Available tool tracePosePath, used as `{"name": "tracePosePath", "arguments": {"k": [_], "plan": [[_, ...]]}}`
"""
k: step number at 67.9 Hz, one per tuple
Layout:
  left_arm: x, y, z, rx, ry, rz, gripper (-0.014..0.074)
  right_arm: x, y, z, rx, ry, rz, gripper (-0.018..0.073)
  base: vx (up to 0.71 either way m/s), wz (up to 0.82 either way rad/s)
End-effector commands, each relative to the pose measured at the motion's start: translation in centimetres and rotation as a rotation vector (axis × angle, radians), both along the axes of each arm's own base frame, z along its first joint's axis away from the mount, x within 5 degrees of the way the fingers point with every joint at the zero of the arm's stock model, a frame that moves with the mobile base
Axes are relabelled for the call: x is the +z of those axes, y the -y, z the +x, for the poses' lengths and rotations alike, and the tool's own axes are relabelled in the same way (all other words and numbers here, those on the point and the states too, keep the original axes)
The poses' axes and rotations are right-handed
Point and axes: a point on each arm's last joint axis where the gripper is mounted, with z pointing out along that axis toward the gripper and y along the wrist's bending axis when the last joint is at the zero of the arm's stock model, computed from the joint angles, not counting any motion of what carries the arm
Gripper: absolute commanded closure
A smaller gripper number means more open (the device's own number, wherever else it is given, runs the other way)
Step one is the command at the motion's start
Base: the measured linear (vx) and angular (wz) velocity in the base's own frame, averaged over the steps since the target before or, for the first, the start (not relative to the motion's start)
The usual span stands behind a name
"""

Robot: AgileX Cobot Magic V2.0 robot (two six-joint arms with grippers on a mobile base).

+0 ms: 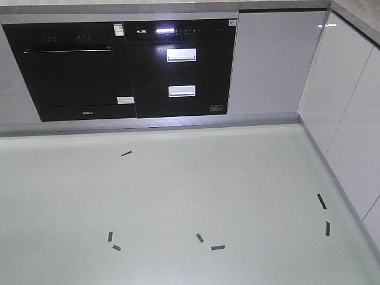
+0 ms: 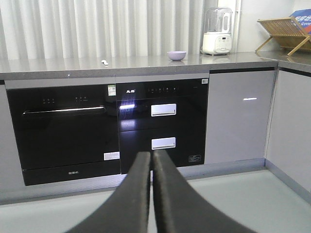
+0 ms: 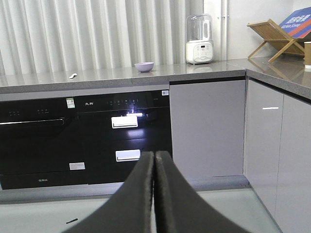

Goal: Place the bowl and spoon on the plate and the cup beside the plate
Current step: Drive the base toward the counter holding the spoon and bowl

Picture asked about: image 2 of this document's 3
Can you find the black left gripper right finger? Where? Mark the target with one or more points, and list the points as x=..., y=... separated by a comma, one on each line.
x=180, y=209

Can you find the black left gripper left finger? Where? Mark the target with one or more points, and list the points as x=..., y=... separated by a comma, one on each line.
x=127, y=209

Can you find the lilac plastic bowl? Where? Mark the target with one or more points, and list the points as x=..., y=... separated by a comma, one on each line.
x=176, y=55

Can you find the black two-drawer disinfection cabinet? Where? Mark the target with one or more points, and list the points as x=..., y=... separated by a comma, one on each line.
x=169, y=115

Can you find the grey glossy cabinet door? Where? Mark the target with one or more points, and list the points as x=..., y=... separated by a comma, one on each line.
x=237, y=115

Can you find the white blender appliance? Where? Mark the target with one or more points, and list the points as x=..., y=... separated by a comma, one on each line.
x=217, y=36

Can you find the bamboo dish rack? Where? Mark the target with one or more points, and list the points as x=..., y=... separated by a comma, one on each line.
x=288, y=33

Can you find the white pleated curtain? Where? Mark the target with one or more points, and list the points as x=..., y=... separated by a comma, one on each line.
x=48, y=29

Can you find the blue printed board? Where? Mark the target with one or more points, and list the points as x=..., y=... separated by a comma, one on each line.
x=303, y=17

